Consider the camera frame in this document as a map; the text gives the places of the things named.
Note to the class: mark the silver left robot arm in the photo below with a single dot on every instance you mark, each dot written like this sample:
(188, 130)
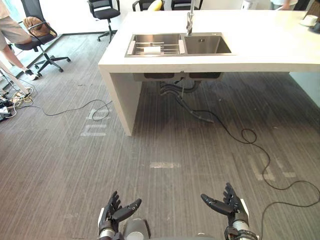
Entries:
(107, 232)

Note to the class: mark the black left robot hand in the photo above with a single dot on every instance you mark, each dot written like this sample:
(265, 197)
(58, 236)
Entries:
(117, 212)

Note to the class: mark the black office chair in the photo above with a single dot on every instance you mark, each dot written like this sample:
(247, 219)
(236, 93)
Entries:
(186, 4)
(147, 5)
(105, 15)
(40, 42)

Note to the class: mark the white kitchen island counter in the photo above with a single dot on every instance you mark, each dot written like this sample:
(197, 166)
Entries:
(212, 42)

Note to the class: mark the yellow cushion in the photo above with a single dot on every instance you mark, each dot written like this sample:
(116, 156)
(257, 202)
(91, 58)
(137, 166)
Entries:
(155, 5)

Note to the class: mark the brown cushion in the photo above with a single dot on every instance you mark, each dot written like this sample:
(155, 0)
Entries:
(36, 26)

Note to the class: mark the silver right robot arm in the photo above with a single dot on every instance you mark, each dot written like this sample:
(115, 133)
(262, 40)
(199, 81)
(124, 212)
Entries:
(241, 230)

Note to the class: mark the white appliance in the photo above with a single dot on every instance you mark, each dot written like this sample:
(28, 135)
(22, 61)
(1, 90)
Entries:
(247, 4)

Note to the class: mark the person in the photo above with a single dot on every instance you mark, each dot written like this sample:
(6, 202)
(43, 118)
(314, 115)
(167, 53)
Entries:
(12, 37)
(283, 3)

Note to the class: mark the silver robot leg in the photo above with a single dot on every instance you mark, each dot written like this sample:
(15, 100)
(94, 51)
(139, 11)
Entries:
(136, 228)

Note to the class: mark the white cup on saucer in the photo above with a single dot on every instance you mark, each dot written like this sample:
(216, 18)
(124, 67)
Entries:
(309, 20)

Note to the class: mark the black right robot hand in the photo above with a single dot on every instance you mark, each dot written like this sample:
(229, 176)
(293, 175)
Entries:
(228, 205)

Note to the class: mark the stainless steel double sink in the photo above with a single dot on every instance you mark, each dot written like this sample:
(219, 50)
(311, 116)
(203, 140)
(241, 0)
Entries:
(178, 45)

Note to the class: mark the chrome sink faucet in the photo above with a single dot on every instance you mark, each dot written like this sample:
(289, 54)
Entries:
(190, 20)

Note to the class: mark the white cup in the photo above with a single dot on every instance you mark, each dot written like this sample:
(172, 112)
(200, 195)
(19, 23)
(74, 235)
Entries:
(309, 20)
(152, 50)

